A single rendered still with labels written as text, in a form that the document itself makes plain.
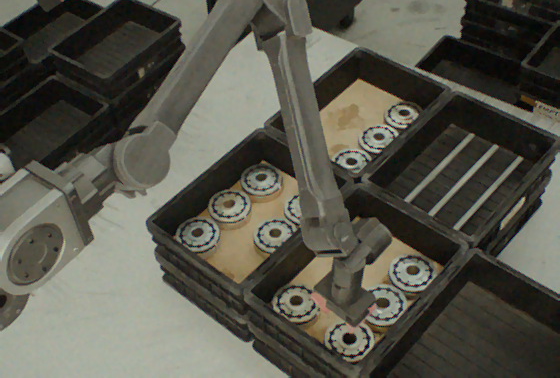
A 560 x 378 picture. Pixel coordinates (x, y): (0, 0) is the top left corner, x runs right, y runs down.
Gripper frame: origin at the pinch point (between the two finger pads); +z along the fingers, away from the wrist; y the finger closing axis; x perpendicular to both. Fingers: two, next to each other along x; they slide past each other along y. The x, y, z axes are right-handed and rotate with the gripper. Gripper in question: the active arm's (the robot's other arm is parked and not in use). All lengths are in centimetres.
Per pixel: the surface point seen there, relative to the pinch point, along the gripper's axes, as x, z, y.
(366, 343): -4.2, 9.5, -4.2
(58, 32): -63, 66, 194
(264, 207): -19.5, 14.2, 38.4
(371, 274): -20.4, 12.5, 6.7
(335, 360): 6.2, 3.0, -4.1
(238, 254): -5.2, 14.5, 33.2
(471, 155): -65, 11, 11
